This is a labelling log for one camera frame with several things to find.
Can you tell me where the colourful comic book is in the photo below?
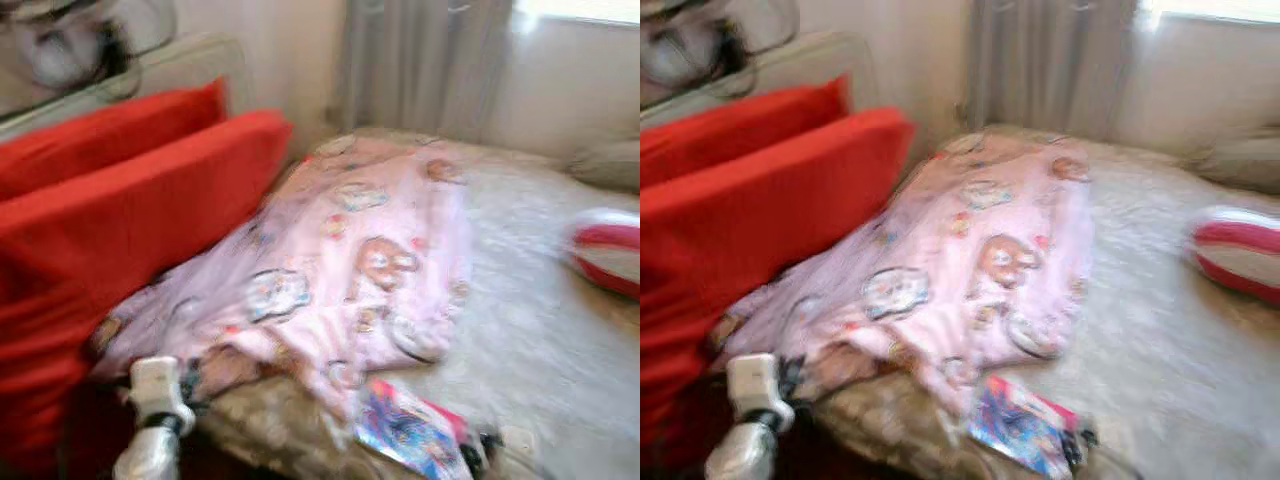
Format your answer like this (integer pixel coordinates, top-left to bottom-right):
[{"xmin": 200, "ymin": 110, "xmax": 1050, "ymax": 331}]
[
  {"xmin": 355, "ymin": 377, "xmax": 473, "ymax": 480},
  {"xmin": 968, "ymin": 374, "xmax": 1087, "ymax": 480}
]

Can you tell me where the pink cartoon bear blanket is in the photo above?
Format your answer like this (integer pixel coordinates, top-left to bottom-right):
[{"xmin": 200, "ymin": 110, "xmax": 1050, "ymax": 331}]
[
  {"xmin": 90, "ymin": 134, "xmax": 477, "ymax": 421},
  {"xmin": 710, "ymin": 130, "xmax": 1097, "ymax": 417}
]

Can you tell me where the red white striped pillow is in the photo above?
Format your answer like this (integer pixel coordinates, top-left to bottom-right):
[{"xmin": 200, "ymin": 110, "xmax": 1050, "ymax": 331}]
[
  {"xmin": 1188, "ymin": 205, "xmax": 1280, "ymax": 306},
  {"xmin": 565, "ymin": 207, "xmax": 641, "ymax": 299}
]

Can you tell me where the grey pillow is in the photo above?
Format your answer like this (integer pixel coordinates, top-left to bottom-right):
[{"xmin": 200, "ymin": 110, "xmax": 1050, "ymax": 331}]
[
  {"xmin": 570, "ymin": 140, "xmax": 641, "ymax": 194},
  {"xmin": 1195, "ymin": 134, "xmax": 1280, "ymax": 197}
]

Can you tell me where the grey curtain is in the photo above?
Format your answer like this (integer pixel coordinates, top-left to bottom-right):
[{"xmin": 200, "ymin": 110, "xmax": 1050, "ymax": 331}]
[
  {"xmin": 965, "ymin": 0, "xmax": 1142, "ymax": 143},
  {"xmin": 335, "ymin": 0, "xmax": 517, "ymax": 143}
]

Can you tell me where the bright window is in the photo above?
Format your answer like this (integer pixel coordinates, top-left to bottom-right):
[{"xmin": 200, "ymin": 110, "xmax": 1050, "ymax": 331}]
[
  {"xmin": 1140, "ymin": 0, "xmax": 1280, "ymax": 27},
  {"xmin": 515, "ymin": 0, "xmax": 641, "ymax": 27}
]

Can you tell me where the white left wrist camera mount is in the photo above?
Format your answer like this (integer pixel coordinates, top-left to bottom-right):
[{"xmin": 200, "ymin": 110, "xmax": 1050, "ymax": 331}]
[
  {"xmin": 727, "ymin": 352, "xmax": 797, "ymax": 433},
  {"xmin": 130, "ymin": 356, "xmax": 197, "ymax": 435}
]

